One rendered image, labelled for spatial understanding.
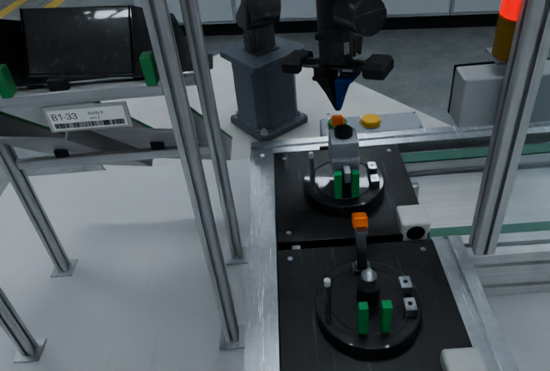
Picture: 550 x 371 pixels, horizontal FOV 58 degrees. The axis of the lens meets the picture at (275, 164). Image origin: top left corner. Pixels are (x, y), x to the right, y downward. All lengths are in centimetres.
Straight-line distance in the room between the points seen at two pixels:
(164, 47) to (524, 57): 39
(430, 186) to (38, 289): 74
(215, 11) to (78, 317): 331
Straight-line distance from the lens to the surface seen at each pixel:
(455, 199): 96
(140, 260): 98
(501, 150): 68
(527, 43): 62
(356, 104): 133
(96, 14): 58
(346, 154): 80
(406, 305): 67
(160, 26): 49
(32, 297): 100
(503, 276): 86
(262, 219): 86
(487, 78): 66
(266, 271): 77
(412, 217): 80
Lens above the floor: 154
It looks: 37 degrees down
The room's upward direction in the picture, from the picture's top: 6 degrees counter-clockwise
